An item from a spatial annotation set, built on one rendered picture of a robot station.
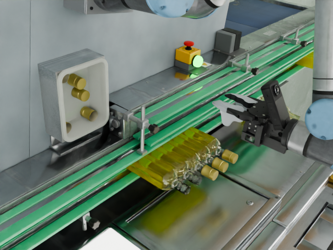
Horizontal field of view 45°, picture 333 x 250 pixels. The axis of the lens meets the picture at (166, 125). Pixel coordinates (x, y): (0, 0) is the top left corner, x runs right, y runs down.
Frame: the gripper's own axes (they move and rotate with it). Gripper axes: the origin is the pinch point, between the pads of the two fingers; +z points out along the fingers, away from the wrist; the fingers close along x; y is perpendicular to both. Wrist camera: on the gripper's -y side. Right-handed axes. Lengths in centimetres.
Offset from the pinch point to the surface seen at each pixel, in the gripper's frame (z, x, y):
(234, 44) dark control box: 35, 64, 11
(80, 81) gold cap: 36.6, -17.2, 2.3
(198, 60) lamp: 33.0, 35.7, 9.8
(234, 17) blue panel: 66, 116, 16
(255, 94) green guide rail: 23, 70, 33
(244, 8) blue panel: 71, 136, 16
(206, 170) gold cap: 4.5, 4.4, 28.8
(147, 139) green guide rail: 24.2, -1.6, 23.7
